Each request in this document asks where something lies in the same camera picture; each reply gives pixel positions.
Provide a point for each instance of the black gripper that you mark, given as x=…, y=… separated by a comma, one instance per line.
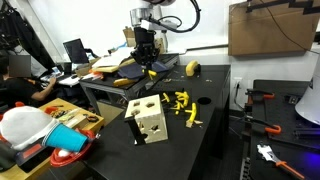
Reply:
x=144, y=40

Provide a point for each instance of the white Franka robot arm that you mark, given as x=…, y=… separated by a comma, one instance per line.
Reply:
x=138, y=15

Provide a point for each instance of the open plain cardboard box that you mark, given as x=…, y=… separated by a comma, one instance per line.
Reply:
x=129, y=38

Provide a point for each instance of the wooden cube box with holes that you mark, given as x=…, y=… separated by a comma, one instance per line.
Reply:
x=150, y=116

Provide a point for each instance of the dark blue cloth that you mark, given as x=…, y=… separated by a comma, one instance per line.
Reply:
x=131, y=71

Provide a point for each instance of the small yellow block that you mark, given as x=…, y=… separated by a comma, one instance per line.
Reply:
x=123, y=82

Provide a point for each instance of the yellow board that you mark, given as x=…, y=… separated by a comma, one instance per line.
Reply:
x=110, y=69

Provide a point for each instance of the wooden table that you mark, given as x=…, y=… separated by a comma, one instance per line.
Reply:
x=95, y=126

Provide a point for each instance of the blue plastic cup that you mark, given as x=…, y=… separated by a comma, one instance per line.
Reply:
x=66, y=136

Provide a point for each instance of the black hanging clothes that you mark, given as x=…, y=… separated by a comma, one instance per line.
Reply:
x=20, y=40

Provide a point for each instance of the seated person in black shirt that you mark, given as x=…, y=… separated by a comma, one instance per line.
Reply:
x=16, y=90

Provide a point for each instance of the white plastic bag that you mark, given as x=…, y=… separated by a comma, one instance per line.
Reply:
x=23, y=125

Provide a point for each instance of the black and red tool case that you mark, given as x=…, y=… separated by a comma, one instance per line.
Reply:
x=33, y=155

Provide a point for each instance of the aluminium extrusion frame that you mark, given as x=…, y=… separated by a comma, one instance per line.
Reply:
x=100, y=85

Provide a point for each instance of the black angle bracket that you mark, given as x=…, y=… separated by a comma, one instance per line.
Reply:
x=137, y=133

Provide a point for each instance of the white wall outlet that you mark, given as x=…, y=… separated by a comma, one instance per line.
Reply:
x=237, y=83

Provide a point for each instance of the cardboard wall panel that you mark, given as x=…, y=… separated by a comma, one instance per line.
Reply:
x=266, y=33

